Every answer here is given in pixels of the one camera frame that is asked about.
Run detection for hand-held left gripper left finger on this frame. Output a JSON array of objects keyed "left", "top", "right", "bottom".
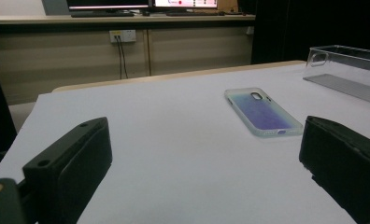
[{"left": 21, "top": 116, "right": 113, "bottom": 224}]

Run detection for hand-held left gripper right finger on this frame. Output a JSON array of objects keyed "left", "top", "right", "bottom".
[{"left": 298, "top": 115, "right": 370, "bottom": 224}]

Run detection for clear plastic storage bin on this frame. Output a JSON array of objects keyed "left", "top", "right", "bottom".
[{"left": 303, "top": 45, "right": 370, "bottom": 107}]

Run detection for iridescent purple phone case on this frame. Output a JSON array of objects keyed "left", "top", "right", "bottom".
[{"left": 223, "top": 87, "right": 305, "bottom": 138}]

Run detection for white paper sheet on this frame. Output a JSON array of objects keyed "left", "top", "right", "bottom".
[{"left": 0, "top": 63, "right": 370, "bottom": 224}]

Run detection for dark curtain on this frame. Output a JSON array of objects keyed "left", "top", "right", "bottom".
[{"left": 251, "top": 0, "right": 370, "bottom": 65}]

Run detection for black keyboard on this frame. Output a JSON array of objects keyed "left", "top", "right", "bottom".
[
  {"left": 69, "top": 10, "right": 135, "bottom": 19},
  {"left": 165, "top": 10, "right": 226, "bottom": 17}
]

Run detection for computer monitor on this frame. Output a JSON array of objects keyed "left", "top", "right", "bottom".
[
  {"left": 65, "top": 0, "right": 151, "bottom": 10},
  {"left": 151, "top": 0, "right": 220, "bottom": 9}
]

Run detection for black power cable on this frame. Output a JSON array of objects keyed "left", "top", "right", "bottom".
[
  {"left": 115, "top": 35, "right": 123, "bottom": 80},
  {"left": 119, "top": 35, "right": 129, "bottom": 79}
]

